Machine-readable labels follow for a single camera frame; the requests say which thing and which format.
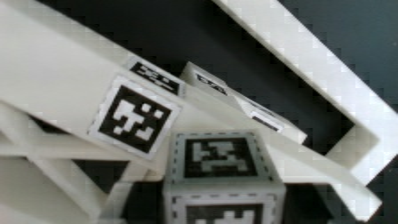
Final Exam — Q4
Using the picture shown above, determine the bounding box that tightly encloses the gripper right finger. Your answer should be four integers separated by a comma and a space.
315, 184, 357, 224

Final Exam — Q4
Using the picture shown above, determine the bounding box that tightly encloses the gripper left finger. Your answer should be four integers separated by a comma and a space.
96, 181, 133, 224

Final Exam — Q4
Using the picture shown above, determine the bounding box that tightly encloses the white chair leg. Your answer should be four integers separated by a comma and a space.
181, 62, 308, 144
164, 131, 286, 224

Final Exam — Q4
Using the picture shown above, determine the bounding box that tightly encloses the white chair back frame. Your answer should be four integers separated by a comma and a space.
0, 0, 380, 220

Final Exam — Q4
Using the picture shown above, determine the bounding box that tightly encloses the white U-shaped fence frame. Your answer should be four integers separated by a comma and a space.
212, 0, 398, 183

